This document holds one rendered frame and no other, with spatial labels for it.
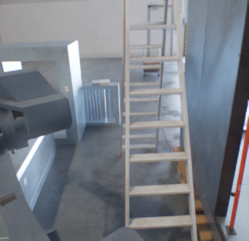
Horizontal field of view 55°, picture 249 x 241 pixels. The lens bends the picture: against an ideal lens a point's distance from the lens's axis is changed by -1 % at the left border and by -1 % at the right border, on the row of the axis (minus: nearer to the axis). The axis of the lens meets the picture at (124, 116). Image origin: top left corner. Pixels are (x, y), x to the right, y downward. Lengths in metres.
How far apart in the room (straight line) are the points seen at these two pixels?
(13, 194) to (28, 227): 0.16
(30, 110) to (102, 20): 10.16
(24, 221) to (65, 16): 10.75
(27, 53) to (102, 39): 7.82
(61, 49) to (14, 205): 2.69
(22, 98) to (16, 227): 0.61
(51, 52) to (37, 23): 8.35
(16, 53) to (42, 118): 2.60
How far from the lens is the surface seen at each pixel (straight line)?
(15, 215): 1.22
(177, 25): 1.84
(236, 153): 1.98
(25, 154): 2.76
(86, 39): 11.46
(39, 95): 1.37
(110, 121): 4.60
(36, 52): 3.73
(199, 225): 2.53
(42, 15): 11.87
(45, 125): 1.32
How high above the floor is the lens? 2.00
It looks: 24 degrees down
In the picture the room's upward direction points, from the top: 2 degrees counter-clockwise
